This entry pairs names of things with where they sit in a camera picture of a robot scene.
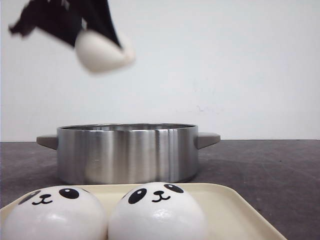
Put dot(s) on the stainless steel steamer pot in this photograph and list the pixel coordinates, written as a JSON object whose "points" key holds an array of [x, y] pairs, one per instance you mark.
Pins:
{"points": [[127, 153]]}

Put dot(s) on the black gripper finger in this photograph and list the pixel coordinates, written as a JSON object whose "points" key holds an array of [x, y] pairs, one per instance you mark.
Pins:
{"points": [[55, 17], [98, 17]]}

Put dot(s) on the panda bun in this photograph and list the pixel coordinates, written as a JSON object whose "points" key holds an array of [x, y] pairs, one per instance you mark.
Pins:
{"points": [[57, 213], [158, 211], [98, 54]]}

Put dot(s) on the cream plastic tray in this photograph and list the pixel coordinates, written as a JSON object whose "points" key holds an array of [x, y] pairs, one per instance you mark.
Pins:
{"points": [[229, 216]]}

